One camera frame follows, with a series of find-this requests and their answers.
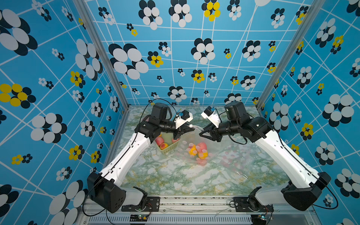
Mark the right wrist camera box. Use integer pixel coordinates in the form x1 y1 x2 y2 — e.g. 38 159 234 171
201 106 222 128

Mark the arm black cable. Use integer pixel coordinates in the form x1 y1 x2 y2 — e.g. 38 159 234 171
277 132 339 210
137 98 178 124

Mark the pale green plastic basket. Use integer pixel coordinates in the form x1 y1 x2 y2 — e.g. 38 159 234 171
157 133 180 155

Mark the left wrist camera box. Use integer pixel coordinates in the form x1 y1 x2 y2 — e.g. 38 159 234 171
174 110 193 129

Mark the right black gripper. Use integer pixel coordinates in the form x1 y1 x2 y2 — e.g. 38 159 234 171
198 121 241 143

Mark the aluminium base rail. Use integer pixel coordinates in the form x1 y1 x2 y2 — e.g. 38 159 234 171
76 196 321 225

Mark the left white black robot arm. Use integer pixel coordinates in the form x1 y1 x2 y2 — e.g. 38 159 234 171
87 103 195 213

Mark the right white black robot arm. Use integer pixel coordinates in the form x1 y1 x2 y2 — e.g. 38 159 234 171
200 102 331 212

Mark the pink peach right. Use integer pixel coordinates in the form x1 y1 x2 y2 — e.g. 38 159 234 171
196 142 207 152

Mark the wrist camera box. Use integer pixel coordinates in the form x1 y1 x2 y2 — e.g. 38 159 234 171
174 110 193 129
201 106 222 128

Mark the black mounting plate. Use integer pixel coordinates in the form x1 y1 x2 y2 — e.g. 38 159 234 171
132 196 161 212
232 196 274 213

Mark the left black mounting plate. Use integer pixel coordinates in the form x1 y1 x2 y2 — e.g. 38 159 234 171
132 196 161 212

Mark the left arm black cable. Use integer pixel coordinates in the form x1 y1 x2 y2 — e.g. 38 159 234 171
137 98 178 124

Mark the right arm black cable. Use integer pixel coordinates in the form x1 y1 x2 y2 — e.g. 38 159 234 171
277 132 339 210

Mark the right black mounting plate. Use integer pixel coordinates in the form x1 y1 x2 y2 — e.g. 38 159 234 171
232 196 274 213

